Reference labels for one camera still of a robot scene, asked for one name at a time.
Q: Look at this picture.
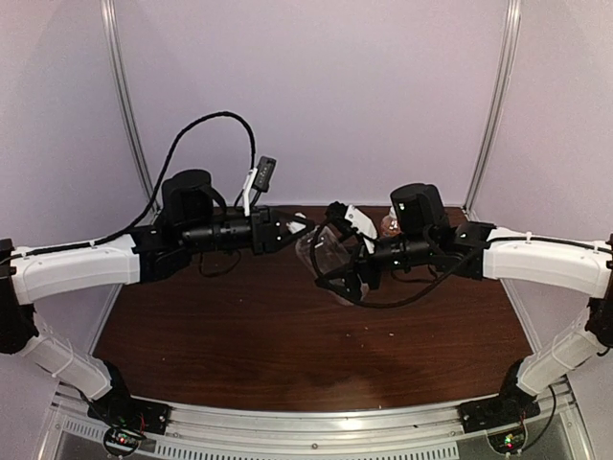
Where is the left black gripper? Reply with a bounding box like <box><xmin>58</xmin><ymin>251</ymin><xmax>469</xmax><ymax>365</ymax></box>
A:
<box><xmin>181</xmin><ymin>204</ymin><xmax>315</xmax><ymax>256</ymax></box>

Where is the round circuit board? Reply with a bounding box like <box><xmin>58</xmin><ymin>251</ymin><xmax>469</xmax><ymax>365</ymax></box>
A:
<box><xmin>102</xmin><ymin>427</ymin><xmax>146</xmax><ymax>457</ymax></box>
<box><xmin>488</xmin><ymin>427</ymin><xmax>527</xmax><ymax>455</ymax></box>

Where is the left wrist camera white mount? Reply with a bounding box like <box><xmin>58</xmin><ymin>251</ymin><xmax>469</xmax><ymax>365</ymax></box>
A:
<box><xmin>235</xmin><ymin>156</ymin><xmax>277</xmax><ymax>217</ymax></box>

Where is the right braided black cable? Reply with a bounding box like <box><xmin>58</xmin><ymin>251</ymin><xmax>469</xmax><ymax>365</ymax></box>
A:
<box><xmin>308</xmin><ymin>218</ymin><xmax>473</xmax><ymax>309</ymax></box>

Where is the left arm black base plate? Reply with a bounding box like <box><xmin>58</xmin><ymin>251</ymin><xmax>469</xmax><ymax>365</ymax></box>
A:
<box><xmin>87</xmin><ymin>396</ymin><xmax>170</xmax><ymax>435</ymax></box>

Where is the left round circuit board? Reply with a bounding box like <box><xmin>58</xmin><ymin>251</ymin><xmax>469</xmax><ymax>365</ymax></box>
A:
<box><xmin>102</xmin><ymin>427</ymin><xmax>146</xmax><ymax>457</ymax></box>

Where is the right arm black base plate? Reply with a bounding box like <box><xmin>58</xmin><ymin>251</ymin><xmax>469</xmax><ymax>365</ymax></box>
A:
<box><xmin>458</xmin><ymin>396</ymin><xmax>540</xmax><ymax>433</ymax></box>

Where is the left aluminium frame post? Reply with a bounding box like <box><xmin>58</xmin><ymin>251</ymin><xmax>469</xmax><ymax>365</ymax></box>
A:
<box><xmin>100</xmin><ymin>0</ymin><xmax>154</xmax><ymax>199</ymax></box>

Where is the amber tea bottle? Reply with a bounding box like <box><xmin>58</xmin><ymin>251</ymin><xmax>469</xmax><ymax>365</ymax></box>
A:
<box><xmin>379</xmin><ymin>210</ymin><xmax>402</xmax><ymax>238</ymax></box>

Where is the right round circuit board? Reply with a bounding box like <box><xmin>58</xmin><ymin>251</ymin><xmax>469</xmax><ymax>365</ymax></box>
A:
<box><xmin>488</xmin><ymin>427</ymin><xmax>527</xmax><ymax>455</ymax></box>

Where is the aluminium frame post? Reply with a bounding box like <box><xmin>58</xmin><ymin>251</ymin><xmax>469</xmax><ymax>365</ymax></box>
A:
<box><xmin>100</xmin><ymin>0</ymin><xmax>154</xmax><ymax>199</ymax></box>
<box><xmin>463</xmin><ymin>0</ymin><xmax>522</xmax><ymax>219</ymax></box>

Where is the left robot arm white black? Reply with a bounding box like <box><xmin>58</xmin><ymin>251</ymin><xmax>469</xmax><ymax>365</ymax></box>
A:
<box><xmin>1</xmin><ymin>170</ymin><xmax>314</xmax><ymax>426</ymax></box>

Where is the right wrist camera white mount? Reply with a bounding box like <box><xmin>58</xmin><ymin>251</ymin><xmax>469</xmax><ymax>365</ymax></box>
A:
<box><xmin>325</xmin><ymin>201</ymin><xmax>378</xmax><ymax>254</ymax></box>

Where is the braided black cable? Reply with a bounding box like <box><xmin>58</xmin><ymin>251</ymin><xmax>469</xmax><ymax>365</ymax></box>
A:
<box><xmin>308</xmin><ymin>218</ymin><xmax>473</xmax><ymax>309</ymax></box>
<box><xmin>13</xmin><ymin>111</ymin><xmax>258</xmax><ymax>255</ymax></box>

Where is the clear plastic bottle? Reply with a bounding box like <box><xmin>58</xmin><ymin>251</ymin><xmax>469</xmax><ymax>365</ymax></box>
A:
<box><xmin>295</xmin><ymin>227</ymin><xmax>369</xmax><ymax>306</ymax></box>

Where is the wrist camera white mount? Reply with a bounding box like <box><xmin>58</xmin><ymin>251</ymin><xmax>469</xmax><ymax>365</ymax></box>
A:
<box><xmin>235</xmin><ymin>156</ymin><xmax>277</xmax><ymax>217</ymax></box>
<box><xmin>325</xmin><ymin>201</ymin><xmax>378</xmax><ymax>254</ymax></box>

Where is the left braided black cable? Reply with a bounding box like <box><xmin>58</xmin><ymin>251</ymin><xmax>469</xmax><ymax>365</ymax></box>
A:
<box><xmin>13</xmin><ymin>111</ymin><xmax>258</xmax><ymax>255</ymax></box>

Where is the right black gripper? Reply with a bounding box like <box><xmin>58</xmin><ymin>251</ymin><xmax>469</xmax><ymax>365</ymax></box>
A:
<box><xmin>315</xmin><ymin>231</ymin><xmax>435</xmax><ymax>300</ymax></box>

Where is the white cap of clear bottle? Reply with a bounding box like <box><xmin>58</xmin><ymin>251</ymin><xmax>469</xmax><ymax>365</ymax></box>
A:
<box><xmin>286</xmin><ymin>213</ymin><xmax>307</xmax><ymax>235</ymax></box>

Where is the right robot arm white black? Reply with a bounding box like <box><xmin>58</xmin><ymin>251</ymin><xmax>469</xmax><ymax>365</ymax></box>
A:
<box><xmin>309</xmin><ymin>183</ymin><xmax>612</xmax><ymax>424</ymax></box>

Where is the right aluminium frame post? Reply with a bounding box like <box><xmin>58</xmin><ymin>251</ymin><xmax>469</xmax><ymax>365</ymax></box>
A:
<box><xmin>463</xmin><ymin>0</ymin><xmax>522</xmax><ymax>219</ymax></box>

